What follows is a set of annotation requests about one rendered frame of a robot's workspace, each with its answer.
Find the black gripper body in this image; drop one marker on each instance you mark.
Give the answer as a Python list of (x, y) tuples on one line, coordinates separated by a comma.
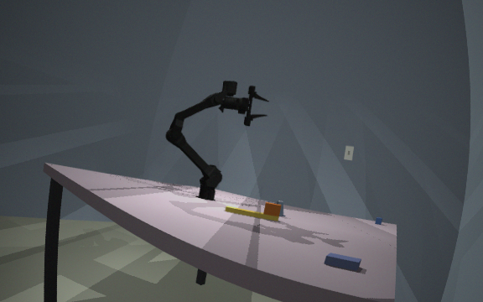
[(241, 104)]

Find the yellow bar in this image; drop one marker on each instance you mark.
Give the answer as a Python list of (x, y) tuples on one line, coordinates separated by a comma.
[(271, 211)]

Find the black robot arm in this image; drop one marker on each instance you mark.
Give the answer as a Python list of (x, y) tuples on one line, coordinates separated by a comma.
[(212, 175)]

